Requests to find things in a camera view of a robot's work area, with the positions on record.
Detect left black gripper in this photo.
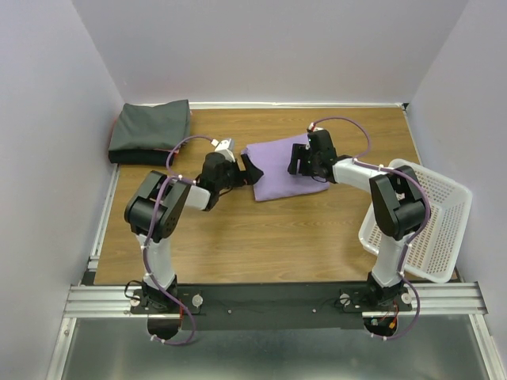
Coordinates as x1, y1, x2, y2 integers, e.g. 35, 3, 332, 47
215, 154, 263, 192

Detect purple t shirt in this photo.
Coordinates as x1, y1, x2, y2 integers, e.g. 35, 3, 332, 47
242, 134, 330, 202

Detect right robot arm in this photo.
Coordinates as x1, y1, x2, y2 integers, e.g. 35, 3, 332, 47
288, 129, 431, 310

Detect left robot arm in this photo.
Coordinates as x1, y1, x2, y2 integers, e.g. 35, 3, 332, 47
124, 152, 264, 314

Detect folded dark grey t shirt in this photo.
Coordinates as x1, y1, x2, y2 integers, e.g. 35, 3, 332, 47
108, 100, 191, 166

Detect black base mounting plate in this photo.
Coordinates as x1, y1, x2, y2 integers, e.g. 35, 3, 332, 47
124, 280, 415, 339

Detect white plastic laundry basket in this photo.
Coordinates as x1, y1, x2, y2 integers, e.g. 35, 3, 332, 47
358, 158, 472, 287

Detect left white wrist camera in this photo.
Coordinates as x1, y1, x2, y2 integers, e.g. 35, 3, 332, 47
214, 138, 236, 162

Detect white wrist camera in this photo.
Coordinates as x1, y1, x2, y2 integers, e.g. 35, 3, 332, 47
307, 123, 323, 133
214, 138, 236, 162

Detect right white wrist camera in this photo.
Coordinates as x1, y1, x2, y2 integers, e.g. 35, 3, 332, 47
307, 123, 323, 133

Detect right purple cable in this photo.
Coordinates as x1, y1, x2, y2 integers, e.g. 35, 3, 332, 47
307, 116, 433, 342

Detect purple cable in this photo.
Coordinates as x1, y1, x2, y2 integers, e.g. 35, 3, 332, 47
307, 116, 433, 342
142, 135, 199, 348

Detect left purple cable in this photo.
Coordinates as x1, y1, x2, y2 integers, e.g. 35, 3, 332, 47
142, 135, 199, 348

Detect aluminium extrusion rail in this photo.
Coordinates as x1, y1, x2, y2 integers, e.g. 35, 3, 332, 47
63, 283, 488, 318

